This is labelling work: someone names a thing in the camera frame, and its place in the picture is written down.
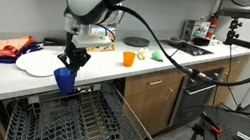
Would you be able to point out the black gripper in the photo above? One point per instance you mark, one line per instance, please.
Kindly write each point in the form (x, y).
(77, 54)

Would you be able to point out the blue plastic cup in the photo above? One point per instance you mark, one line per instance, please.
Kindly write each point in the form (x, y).
(64, 80)

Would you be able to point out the orange plastic cup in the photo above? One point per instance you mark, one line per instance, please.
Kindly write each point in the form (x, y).
(128, 59)

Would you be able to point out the black stapler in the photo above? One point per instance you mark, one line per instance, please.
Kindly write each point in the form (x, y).
(53, 41)

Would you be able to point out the white round plate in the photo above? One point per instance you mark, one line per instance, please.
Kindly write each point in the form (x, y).
(38, 63)

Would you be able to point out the dark blue cloth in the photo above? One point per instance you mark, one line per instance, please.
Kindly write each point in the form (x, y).
(29, 48)

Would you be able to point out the dark grey round plate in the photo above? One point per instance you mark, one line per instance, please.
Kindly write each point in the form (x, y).
(136, 41)

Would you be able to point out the orange cloth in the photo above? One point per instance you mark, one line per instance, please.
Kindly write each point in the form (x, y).
(0, 46)

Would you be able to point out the pale yellow toy food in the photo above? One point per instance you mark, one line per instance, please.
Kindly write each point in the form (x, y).
(142, 53)

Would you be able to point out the green toy food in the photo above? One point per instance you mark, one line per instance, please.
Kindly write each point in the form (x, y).
(157, 55)

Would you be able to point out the wooden cabinet with drawer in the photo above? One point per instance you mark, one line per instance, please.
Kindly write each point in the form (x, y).
(151, 97)

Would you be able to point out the purple toy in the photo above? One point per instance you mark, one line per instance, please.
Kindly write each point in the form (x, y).
(174, 39)

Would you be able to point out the black cooktop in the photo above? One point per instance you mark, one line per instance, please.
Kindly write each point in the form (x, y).
(192, 49)

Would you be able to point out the colourful board game box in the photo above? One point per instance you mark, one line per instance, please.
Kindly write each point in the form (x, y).
(195, 30)

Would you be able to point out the black built-in oven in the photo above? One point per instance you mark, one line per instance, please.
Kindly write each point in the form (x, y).
(195, 104)

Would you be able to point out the small black bowl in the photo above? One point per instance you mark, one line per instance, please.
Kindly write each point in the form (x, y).
(201, 41)

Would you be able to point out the red fire extinguisher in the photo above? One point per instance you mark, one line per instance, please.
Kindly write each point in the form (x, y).
(212, 26)

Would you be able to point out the narrow wooden cabinet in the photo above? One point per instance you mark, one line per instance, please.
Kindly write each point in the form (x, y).
(229, 93)

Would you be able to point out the black stereo camera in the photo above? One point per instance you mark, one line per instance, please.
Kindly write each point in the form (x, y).
(240, 12)

